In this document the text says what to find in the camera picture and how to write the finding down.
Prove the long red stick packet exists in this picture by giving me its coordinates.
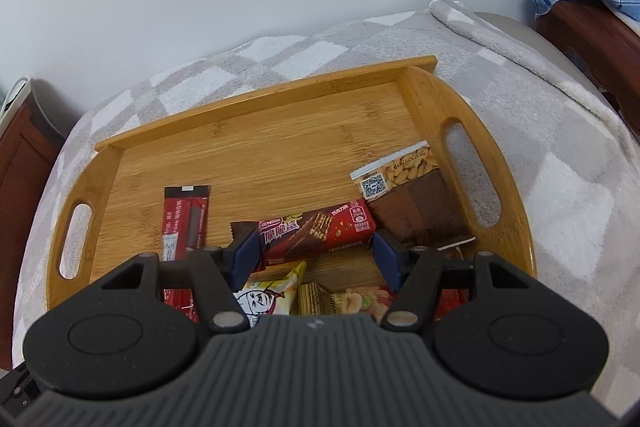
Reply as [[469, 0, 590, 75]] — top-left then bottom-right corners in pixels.
[[160, 184, 212, 324]]

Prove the grey checkered blanket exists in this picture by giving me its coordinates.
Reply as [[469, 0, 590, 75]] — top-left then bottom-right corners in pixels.
[[12, 0, 639, 415]]

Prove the yellow Ameria snack packet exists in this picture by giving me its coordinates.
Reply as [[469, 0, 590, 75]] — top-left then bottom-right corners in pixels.
[[234, 261, 307, 327]]

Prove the red chocolate wafer bar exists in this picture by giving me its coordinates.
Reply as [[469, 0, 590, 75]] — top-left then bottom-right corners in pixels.
[[230, 198, 376, 269]]

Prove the large red nut snack bag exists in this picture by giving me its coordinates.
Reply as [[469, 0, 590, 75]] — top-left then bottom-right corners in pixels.
[[297, 247, 469, 324]]

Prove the wooden side cabinet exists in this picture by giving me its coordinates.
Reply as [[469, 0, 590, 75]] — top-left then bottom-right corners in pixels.
[[0, 104, 61, 369]]

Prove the brown almond cake packet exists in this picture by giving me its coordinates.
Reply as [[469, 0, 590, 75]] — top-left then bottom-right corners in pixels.
[[350, 141, 475, 251]]

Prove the white tray on cabinet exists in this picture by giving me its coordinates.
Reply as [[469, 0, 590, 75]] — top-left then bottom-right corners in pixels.
[[0, 77, 32, 128]]

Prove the bamboo serving tray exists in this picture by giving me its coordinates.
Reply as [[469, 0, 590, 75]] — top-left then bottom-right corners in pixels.
[[47, 56, 536, 307]]

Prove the wooden chair on right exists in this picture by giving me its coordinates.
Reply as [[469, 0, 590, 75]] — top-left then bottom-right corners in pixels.
[[536, 0, 640, 132]]

